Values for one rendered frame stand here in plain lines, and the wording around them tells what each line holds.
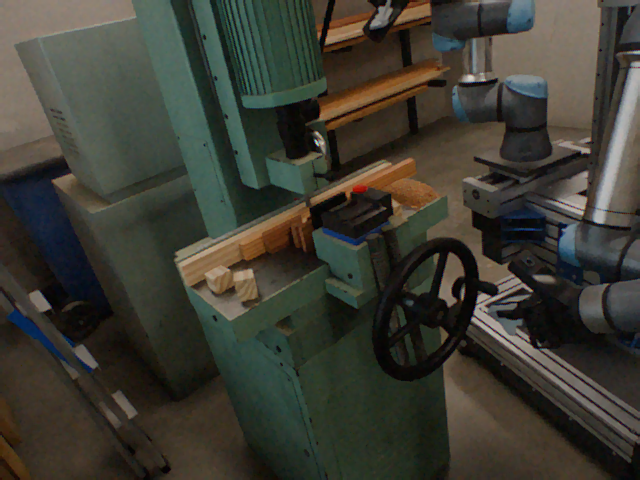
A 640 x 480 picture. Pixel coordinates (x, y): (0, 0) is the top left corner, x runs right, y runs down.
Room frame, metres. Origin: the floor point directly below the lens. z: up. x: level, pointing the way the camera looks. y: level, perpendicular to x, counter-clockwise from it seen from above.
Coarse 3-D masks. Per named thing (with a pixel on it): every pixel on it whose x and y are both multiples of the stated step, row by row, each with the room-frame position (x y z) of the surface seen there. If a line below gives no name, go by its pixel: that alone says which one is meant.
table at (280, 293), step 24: (408, 216) 0.96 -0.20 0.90; (432, 216) 1.00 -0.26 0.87; (240, 264) 0.90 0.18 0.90; (264, 264) 0.88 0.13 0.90; (288, 264) 0.85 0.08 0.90; (312, 264) 0.83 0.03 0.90; (192, 288) 0.84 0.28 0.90; (264, 288) 0.78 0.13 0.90; (288, 288) 0.77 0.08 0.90; (312, 288) 0.80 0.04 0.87; (336, 288) 0.78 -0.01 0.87; (216, 312) 0.75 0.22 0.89; (240, 312) 0.72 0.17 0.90; (264, 312) 0.74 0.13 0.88; (288, 312) 0.76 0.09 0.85; (240, 336) 0.71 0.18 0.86
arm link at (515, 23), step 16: (496, 0) 1.11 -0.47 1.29; (512, 0) 1.08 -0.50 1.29; (528, 0) 1.06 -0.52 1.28; (480, 16) 1.10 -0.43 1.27; (496, 16) 1.08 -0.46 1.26; (512, 16) 1.07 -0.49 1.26; (528, 16) 1.05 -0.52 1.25; (480, 32) 1.11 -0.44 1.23; (496, 32) 1.10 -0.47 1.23; (512, 32) 1.08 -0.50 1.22
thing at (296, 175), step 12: (264, 156) 1.07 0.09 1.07; (276, 156) 1.04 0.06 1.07; (312, 156) 0.99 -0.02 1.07; (324, 156) 0.99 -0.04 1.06; (276, 168) 1.03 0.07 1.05; (288, 168) 0.99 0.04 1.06; (300, 168) 0.95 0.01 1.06; (312, 168) 0.97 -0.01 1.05; (324, 168) 0.99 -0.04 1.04; (276, 180) 1.04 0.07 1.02; (288, 180) 1.00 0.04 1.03; (300, 180) 0.96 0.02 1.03; (312, 180) 0.97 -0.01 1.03; (324, 180) 0.98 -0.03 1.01; (300, 192) 0.97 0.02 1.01
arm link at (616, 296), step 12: (612, 288) 0.55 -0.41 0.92; (624, 288) 0.54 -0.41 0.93; (636, 288) 0.52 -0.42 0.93; (612, 300) 0.53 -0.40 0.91; (624, 300) 0.52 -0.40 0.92; (636, 300) 0.51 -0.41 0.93; (612, 312) 0.53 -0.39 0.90; (624, 312) 0.51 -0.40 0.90; (636, 312) 0.50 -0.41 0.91; (612, 324) 0.52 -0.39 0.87; (624, 324) 0.51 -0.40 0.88; (636, 324) 0.50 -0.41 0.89
